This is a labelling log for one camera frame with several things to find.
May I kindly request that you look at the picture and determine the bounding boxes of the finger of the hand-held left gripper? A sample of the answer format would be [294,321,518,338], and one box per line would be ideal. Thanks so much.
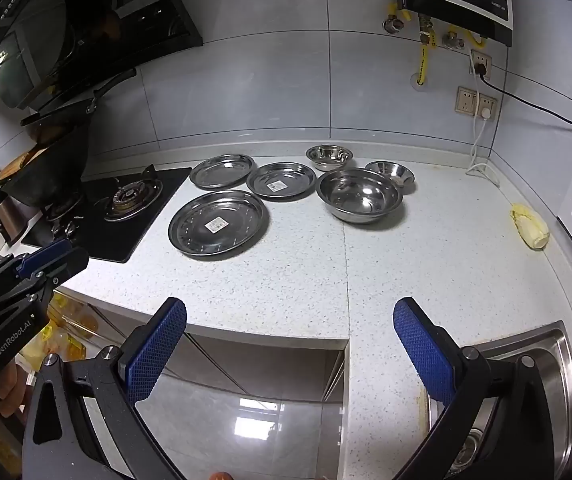
[40,246,91,290]
[14,239,74,281]

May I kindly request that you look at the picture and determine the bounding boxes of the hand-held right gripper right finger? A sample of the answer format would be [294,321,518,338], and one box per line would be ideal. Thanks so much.
[392,296,552,480]

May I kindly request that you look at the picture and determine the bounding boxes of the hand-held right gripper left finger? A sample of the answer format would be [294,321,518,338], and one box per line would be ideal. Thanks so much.
[22,297,189,480]

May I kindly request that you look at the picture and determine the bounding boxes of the small steel bowl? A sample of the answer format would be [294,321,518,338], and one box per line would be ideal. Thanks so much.
[306,144,355,171]
[365,160,415,188]

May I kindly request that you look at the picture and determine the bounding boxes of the black glass gas stove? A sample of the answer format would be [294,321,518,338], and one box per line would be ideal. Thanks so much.
[20,165,194,264]

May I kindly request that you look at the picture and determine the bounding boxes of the yellow oil bottle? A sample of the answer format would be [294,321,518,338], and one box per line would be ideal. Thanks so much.
[40,292,101,361]

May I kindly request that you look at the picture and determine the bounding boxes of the black wok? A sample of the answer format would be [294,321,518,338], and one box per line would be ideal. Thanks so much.
[0,67,139,208]

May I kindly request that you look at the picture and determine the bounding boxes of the wooden pot lid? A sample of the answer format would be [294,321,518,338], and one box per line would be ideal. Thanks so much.
[0,145,41,183]

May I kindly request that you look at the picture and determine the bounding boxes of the large steel plate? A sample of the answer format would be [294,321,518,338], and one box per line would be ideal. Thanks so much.
[168,189,271,260]

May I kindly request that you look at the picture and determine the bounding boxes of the steel sink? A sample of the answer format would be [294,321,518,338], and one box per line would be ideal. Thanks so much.
[426,320,572,480]

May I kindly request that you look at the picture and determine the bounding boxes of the yellow napa cabbage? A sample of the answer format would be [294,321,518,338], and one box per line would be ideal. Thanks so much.
[510,203,551,251]

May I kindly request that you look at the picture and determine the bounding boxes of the large steel bowl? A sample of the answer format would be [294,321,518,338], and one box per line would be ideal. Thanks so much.
[315,167,405,224]

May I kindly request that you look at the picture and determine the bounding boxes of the plain steel plate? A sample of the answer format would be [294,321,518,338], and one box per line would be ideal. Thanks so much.
[189,153,256,190]

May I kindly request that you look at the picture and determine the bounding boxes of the medium labelled steel plate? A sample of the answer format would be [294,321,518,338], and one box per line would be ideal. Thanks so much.
[246,161,317,201]

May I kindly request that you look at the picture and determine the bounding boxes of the black range hood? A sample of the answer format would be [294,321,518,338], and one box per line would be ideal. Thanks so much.
[0,0,204,111]

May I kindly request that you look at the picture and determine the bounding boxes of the white power cable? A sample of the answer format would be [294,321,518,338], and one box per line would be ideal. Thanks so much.
[466,105,503,188]

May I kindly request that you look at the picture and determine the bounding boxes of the double wall outlet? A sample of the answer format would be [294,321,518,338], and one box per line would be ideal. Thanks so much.
[455,86,498,121]

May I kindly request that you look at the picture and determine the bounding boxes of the yellow gas hose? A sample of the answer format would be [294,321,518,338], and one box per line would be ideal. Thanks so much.
[412,10,437,88]

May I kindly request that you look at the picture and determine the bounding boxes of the single wall outlet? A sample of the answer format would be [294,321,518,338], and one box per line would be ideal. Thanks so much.
[468,49,493,80]

